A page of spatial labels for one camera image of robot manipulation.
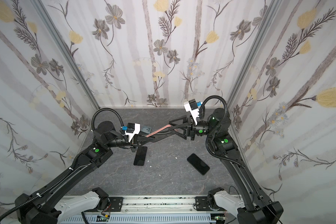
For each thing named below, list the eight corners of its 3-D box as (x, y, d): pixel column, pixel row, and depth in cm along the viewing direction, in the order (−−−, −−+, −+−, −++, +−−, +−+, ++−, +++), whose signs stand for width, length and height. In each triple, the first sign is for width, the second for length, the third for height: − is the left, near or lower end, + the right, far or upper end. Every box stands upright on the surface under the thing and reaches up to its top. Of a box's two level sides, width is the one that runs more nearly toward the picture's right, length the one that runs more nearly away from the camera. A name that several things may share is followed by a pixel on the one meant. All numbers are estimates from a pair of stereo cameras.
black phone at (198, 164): (202, 177, 86) (202, 176, 84) (185, 160, 93) (186, 159, 91) (209, 169, 89) (210, 168, 87) (193, 153, 96) (194, 152, 94)
